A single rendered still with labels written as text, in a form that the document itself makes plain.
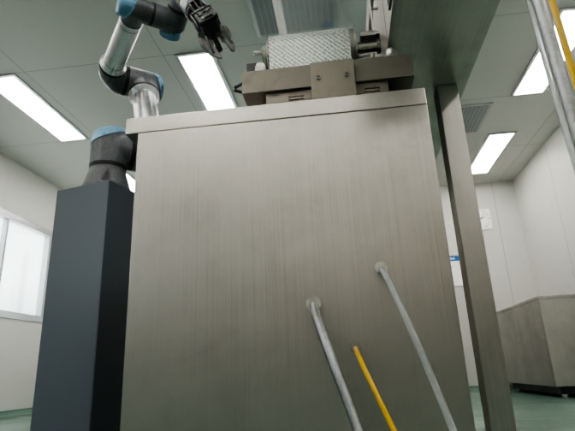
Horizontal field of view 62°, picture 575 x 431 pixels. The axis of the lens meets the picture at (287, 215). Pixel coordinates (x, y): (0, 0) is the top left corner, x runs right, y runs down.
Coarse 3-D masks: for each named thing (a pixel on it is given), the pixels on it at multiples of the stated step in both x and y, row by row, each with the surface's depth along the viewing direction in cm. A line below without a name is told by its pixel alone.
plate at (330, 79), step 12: (336, 60) 110; (348, 60) 110; (312, 72) 110; (324, 72) 110; (336, 72) 109; (348, 72) 109; (312, 84) 109; (324, 84) 109; (336, 84) 108; (348, 84) 108; (312, 96) 108; (324, 96) 108; (336, 96) 107
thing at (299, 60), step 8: (288, 56) 138; (296, 56) 137; (304, 56) 137; (312, 56) 137; (320, 56) 136; (328, 56) 136; (336, 56) 136; (344, 56) 135; (272, 64) 138; (280, 64) 137; (288, 64) 137; (296, 64) 137; (304, 64) 136
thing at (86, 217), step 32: (64, 192) 146; (96, 192) 141; (128, 192) 148; (64, 224) 142; (96, 224) 138; (128, 224) 146; (64, 256) 139; (96, 256) 135; (128, 256) 144; (64, 288) 136; (96, 288) 131; (64, 320) 132; (96, 320) 128; (64, 352) 129; (96, 352) 126; (64, 384) 126; (96, 384) 124; (32, 416) 127; (64, 416) 124; (96, 416) 123
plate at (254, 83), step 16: (368, 64) 111; (384, 64) 110; (400, 64) 110; (256, 80) 114; (272, 80) 113; (288, 80) 112; (304, 80) 112; (368, 80) 110; (384, 80) 110; (400, 80) 111; (256, 96) 114
